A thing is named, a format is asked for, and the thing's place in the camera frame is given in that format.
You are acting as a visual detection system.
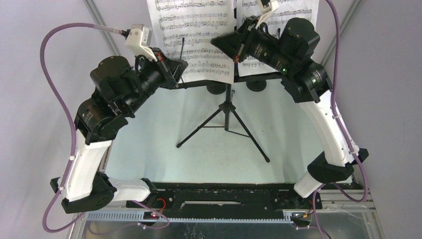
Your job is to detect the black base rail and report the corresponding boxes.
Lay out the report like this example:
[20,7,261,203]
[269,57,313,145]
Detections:
[144,182,322,222]

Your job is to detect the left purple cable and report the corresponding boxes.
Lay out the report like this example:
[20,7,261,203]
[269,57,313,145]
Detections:
[39,22,132,234]

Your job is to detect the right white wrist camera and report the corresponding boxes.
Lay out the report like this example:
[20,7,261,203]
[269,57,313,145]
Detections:
[255,0,279,29]

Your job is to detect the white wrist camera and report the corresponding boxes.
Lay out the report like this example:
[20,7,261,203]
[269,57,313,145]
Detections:
[255,0,279,29]
[124,24,157,62]

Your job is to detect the right black microphone stand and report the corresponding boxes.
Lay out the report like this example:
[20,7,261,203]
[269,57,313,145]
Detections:
[246,81,267,92]

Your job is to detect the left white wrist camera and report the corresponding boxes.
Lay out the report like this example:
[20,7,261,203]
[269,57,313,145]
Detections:
[124,24,157,62]

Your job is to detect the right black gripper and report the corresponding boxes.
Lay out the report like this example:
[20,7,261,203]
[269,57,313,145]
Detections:
[211,16,294,76]

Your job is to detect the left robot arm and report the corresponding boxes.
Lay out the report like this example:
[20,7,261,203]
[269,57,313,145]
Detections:
[50,49,188,214]

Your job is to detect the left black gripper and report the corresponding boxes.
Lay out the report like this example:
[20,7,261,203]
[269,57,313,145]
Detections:
[122,47,188,116]

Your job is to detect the black music stand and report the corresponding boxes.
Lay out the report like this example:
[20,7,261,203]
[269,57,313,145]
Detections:
[165,0,301,164]

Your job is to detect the sheet music page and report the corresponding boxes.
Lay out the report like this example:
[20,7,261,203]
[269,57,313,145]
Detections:
[147,0,236,84]
[236,0,319,77]

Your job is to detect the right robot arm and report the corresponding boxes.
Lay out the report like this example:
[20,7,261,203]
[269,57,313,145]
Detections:
[211,16,369,208]

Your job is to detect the aluminium frame rail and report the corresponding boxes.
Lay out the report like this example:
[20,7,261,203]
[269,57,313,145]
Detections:
[68,184,383,239]

